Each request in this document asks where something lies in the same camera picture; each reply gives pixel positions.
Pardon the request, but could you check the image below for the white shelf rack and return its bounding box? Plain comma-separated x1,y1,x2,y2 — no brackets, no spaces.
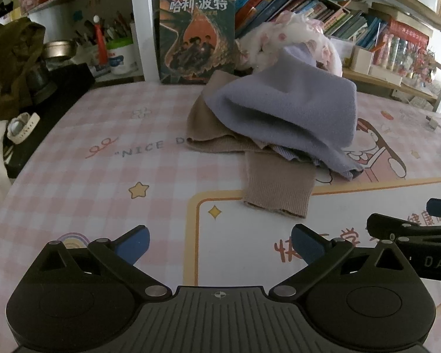
0,0,441,115

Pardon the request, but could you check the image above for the round metal tin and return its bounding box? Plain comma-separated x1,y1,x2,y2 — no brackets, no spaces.
43,40,76,60

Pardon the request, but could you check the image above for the lavender and beige sweater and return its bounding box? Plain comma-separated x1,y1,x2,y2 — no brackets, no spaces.
186,46,365,218

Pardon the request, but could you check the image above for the red box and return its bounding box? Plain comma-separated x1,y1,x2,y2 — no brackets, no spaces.
389,20,433,45

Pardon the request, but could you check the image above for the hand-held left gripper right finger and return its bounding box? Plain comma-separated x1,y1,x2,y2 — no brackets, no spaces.
268,224,413,300

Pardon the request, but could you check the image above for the flat white box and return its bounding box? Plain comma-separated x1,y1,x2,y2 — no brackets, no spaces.
368,64,404,87

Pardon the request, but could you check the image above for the small white open box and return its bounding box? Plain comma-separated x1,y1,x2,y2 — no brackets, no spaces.
351,44,375,75

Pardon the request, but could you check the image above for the white wrist watch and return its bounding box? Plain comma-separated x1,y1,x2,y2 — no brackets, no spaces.
7,112,41,145

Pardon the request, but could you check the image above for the white pen cup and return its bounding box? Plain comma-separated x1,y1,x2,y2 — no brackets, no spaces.
106,39,139,76

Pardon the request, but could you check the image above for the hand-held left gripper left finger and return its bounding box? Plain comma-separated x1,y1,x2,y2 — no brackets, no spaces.
29,225,170,299

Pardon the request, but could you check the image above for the large dark illustrated book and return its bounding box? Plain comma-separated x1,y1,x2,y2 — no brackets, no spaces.
159,0,240,84

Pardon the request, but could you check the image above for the olive green bag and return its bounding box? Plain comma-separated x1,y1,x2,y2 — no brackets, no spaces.
0,18,47,123

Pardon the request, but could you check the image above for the row of colourful books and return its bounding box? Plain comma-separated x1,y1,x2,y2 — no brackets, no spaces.
235,0,390,51

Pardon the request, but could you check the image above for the row of patterned bottles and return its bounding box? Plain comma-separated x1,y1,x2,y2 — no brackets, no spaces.
375,33,435,79

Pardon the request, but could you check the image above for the black board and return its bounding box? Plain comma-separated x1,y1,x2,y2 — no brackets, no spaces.
4,62,96,179

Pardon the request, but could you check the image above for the white pink plush bunny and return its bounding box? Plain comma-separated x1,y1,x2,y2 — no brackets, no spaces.
236,20,343,79

